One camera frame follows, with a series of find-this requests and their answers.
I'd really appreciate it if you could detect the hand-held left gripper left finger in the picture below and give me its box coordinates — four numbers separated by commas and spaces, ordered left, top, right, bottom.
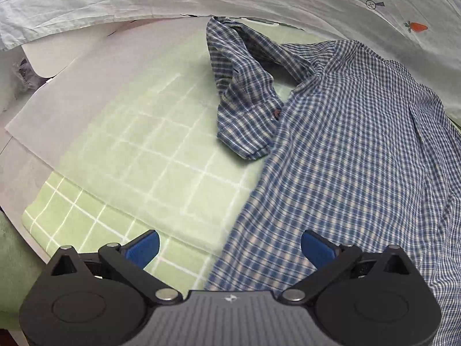
47, 230, 183, 307

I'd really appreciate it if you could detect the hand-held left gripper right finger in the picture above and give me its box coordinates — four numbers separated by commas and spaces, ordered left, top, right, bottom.
279, 230, 420, 305

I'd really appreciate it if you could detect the blue plaid shirt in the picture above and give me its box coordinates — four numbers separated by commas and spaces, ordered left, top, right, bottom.
205, 16, 461, 346

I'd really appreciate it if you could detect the green grid mat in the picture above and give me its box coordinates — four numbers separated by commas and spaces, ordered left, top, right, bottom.
22, 20, 325, 292

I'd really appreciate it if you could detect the translucent plastic sheet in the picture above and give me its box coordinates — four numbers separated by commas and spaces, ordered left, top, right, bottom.
4, 18, 279, 258

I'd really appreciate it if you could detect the green cloth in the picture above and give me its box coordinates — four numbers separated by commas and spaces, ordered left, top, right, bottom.
0, 211, 53, 319

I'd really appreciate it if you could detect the dark plastic bag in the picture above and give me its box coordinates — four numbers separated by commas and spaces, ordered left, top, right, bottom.
12, 58, 46, 91

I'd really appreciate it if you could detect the white board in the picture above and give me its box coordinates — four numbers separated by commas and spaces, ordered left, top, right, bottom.
21, 20, 202, 79

